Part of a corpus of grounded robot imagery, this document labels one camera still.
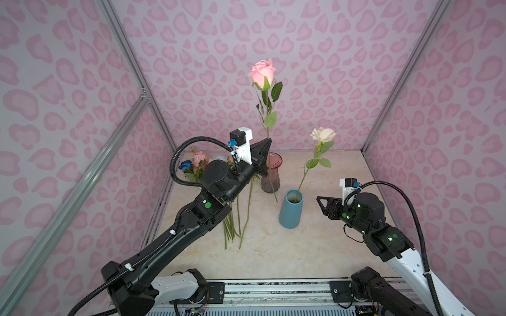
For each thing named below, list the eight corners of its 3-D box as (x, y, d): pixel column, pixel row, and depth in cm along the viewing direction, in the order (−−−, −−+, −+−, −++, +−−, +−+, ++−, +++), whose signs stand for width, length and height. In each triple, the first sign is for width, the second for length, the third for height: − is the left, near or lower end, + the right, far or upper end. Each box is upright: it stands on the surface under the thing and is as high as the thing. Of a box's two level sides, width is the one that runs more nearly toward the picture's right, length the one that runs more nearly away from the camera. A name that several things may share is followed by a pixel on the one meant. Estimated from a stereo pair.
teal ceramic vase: (287, 233, 90) (292, 210, 74) (276, 218, 95) (280, 194, 78) (301, 224, 93) (309, 200, 76) (290, 210, 98) (296, 185, 81)
